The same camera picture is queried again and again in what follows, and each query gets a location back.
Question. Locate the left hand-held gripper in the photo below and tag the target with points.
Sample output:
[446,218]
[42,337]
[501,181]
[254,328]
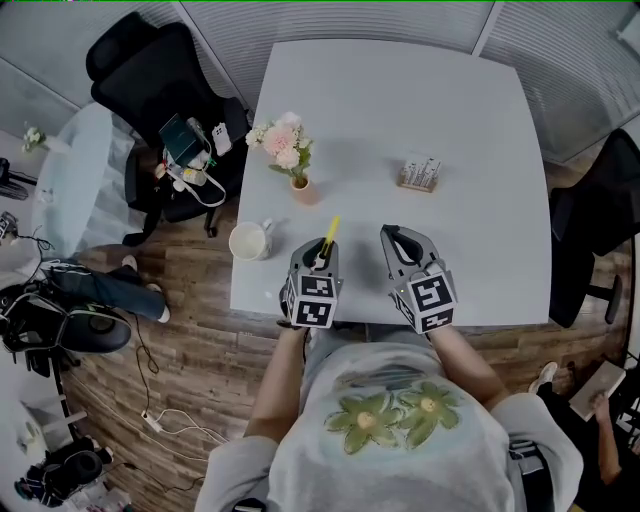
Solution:
[315,302]

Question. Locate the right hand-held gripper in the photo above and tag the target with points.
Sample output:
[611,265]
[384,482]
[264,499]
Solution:
[430,300]

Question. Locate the yellow pen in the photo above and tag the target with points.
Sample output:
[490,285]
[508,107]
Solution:
[332,230]

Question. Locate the person's right forearm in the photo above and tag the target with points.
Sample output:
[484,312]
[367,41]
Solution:
[465,365]

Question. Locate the person's left forearm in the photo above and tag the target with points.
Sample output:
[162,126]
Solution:
[280,370]

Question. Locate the white mug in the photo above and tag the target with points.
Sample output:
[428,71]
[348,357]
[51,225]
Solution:
[250,241]

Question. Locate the wooden card holder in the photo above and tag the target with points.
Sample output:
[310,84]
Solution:
[420,175]

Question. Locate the pink vase with flowers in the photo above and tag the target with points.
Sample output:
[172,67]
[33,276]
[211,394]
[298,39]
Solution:
[287,145]

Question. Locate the small clear bottle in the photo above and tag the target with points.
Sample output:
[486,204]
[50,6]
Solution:
[193,176]

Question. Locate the white phone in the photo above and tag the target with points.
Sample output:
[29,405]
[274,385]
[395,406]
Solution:
[221,139]

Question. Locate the dark green box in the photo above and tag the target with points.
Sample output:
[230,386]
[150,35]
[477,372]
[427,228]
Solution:
[179,137]

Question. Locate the black office chair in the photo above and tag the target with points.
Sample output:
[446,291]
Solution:
[145,75]
[595,210]

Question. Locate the person's flower print shirt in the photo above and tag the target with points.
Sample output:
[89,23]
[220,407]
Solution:
[390,465]

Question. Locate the grey notebook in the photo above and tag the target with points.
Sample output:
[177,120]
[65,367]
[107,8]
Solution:
[597,387]

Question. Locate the person's waist pouch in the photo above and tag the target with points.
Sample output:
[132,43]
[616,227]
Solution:
[525,455]

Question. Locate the black stool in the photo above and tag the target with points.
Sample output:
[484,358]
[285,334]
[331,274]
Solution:
[95,327]

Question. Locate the white power strip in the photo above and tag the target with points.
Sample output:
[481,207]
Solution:
[151,421]

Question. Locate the small white flower vase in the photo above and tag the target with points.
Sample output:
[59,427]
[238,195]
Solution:
[32,137]

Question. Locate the black bag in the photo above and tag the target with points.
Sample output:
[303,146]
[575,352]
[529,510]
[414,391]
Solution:
[75,470]

